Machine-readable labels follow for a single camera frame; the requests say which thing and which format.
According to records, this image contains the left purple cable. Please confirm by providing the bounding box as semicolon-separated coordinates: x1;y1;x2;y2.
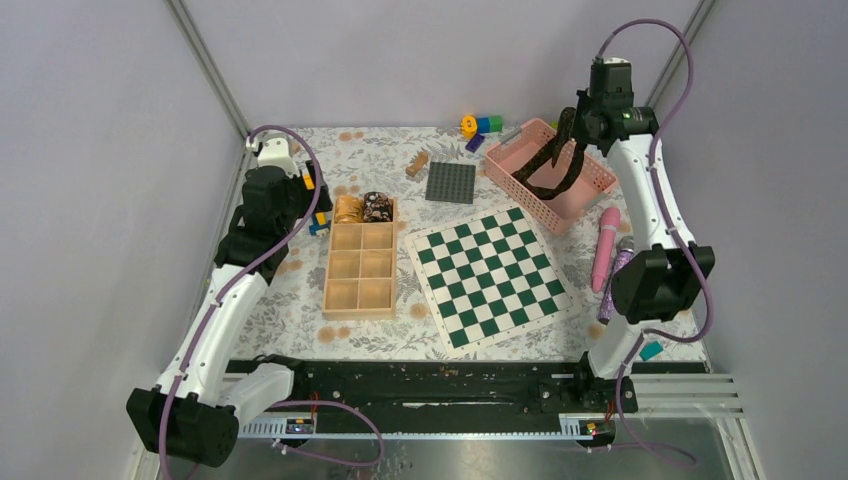
157;124;386;480

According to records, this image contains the pink toy microphone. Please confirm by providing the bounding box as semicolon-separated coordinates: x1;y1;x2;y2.
590;207;621;293

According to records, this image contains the small wooden arch block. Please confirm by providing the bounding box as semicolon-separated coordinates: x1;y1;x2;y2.
405;151;429;178

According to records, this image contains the pink perforated plastic basket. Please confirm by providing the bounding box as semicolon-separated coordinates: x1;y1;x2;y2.
484;117;619;237

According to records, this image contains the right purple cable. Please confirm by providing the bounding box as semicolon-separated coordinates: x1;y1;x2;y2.
586;18;717;469

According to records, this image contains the purple glitter toy microphone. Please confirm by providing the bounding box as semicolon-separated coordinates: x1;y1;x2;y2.
597;235;634;326

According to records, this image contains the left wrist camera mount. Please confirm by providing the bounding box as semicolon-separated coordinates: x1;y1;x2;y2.
245;128;299;178

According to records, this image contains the rolled golden tie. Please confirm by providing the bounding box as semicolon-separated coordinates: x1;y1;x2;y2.
333;195;364;224

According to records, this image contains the rolled floral black tie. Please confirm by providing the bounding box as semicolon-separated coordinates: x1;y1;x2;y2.
362;191;393;223

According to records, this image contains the purple cable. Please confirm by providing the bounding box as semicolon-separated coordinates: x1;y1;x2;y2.
157;124;386;480
586;18;717;469

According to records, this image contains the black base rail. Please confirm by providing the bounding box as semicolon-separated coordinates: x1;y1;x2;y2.
225;357;709;436

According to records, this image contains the purple toy brick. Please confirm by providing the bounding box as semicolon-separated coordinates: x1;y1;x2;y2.
465;133;486;153

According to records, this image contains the blue toy brick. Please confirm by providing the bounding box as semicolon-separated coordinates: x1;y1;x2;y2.
475;117;491;134

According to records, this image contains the wooden compartment box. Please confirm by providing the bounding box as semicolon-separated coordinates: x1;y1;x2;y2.
322;197;398;321

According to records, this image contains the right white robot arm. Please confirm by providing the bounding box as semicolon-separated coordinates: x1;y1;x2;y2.
569;57;715;412

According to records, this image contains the yellow toy ladder vehicle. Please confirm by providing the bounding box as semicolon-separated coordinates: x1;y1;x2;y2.
303;160;333;236

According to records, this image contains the black key-patterned necktie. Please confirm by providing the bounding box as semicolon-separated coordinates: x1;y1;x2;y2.
512;107;587;200

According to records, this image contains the green toy brick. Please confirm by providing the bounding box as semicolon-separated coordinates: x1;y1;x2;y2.
487;115;503;133

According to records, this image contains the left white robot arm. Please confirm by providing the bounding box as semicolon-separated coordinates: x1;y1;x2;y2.
126;160;332;467

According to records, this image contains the teal small block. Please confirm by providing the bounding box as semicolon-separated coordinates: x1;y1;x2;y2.
639;341;663;362

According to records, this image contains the green white chessboard mat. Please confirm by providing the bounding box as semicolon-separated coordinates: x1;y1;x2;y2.
405;203;584;357

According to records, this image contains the yellow round toy block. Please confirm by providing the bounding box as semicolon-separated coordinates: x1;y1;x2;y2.
460;115;478;139

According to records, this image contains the grey studded baseplate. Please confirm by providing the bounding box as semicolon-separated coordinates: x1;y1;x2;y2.
425;162;477;204

